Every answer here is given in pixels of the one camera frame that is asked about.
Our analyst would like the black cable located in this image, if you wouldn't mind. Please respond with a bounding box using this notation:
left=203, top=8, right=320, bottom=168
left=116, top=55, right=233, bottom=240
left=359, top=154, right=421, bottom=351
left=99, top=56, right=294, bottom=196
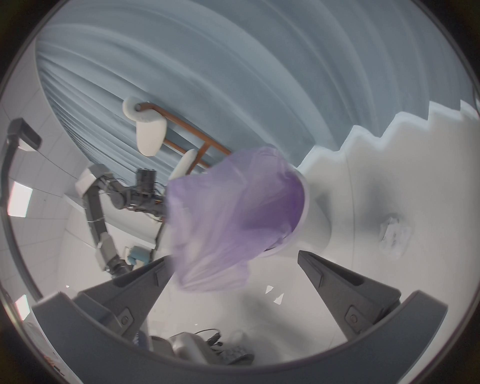
left=152, top=217, right=167, bottom=263

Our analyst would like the blue-grey curtain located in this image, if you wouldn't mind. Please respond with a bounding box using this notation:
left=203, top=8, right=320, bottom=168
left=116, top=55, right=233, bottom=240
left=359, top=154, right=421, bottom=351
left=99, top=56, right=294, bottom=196
left=35, top=0, right=480, bottom=177

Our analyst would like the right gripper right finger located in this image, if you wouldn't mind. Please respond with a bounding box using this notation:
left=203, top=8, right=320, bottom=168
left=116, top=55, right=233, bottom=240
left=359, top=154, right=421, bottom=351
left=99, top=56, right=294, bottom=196
left=297, top=251, right=402, bottom=343

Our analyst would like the white trash bin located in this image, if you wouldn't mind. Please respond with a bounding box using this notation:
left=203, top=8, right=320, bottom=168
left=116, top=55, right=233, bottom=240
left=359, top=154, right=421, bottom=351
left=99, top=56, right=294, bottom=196
left=262, top=169, right=334, bottom=259

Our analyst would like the white paper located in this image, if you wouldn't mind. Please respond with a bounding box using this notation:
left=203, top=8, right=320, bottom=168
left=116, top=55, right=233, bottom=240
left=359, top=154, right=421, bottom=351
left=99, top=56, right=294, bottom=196
left=378, top=214, right=412, bottom=257

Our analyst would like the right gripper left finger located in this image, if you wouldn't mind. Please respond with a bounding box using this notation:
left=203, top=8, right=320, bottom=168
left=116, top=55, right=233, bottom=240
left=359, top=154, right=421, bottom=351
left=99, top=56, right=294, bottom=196
left=74, top=256, right=175, bottom=341

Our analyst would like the purple plastic bag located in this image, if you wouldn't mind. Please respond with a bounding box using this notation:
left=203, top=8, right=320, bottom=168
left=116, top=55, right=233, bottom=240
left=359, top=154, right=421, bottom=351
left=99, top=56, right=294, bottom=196
left=165, top=145, right=305, bottom=293

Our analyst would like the white padded wooden chair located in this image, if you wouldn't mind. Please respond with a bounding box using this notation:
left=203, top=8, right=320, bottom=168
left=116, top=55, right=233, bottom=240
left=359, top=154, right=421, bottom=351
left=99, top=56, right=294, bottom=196
left=123, top=96, right=232, bottom=181

